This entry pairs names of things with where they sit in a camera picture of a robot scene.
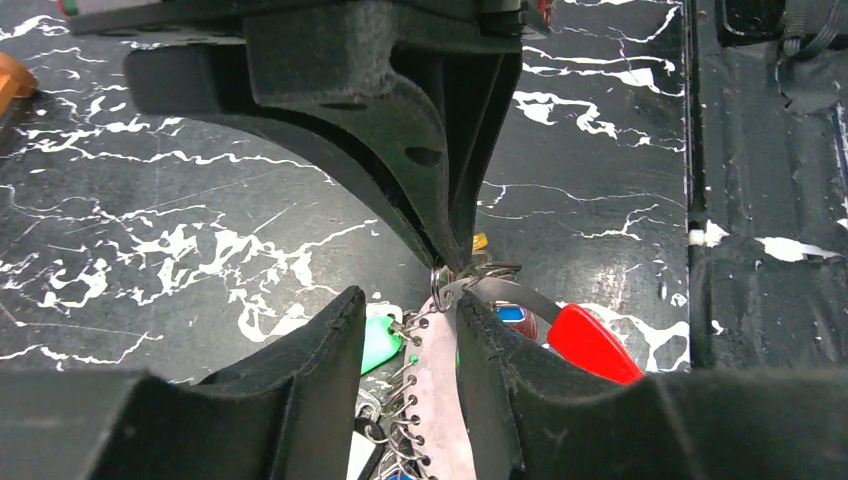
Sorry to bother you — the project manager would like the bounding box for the green key tag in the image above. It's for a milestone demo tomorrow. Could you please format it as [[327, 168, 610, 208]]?
[[360, 314, 404, 376]]

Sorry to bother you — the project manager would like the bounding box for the black key tag white label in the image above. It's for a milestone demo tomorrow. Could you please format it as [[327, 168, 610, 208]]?
[[346, 429, 385, 480]]

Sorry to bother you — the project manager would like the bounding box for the wooden three-tier shelf rack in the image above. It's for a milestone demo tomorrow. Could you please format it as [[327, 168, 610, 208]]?
[[0, 52, 38, 115]]

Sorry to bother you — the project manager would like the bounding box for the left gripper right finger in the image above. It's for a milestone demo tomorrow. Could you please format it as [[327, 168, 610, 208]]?
[[472, 320, 847, 479]]

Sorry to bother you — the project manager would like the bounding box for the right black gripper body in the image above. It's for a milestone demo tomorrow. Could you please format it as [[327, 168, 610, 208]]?
[[66, 1, 554, 57]]

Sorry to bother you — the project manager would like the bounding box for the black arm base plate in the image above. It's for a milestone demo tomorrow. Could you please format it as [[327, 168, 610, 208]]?
[[685, 1, 847, 368]]

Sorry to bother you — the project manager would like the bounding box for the red white keyring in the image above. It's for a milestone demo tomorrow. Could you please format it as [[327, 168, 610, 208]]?
[[390, 264, 645, 480]]

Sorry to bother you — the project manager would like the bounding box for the blue key tag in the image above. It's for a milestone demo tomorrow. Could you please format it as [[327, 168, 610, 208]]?
[[386, 471, 416, 480], [494, 301, 538, 340]]

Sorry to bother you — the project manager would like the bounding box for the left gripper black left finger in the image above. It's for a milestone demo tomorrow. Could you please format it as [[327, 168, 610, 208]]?
[[1, 286, 366, 479]]

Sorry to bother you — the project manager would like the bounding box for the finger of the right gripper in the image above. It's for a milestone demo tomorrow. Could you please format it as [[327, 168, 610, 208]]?
[[391, 47, 521, 269], [124, 48, 443, 266]]

